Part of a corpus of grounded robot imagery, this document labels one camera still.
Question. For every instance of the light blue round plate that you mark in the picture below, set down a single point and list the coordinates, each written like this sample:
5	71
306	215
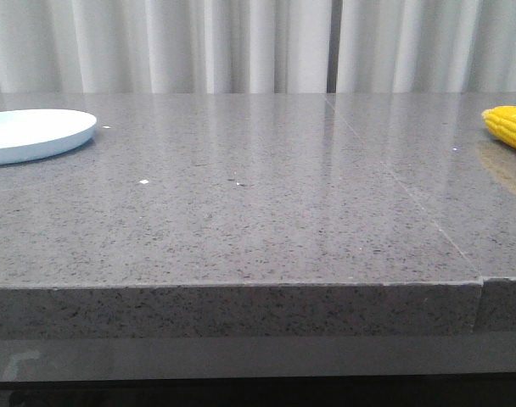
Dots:
31	134

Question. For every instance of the yellow corn cob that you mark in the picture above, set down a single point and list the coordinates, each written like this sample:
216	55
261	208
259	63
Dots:
501	123

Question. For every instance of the white pleated curtain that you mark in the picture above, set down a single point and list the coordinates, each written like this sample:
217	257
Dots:
257	46

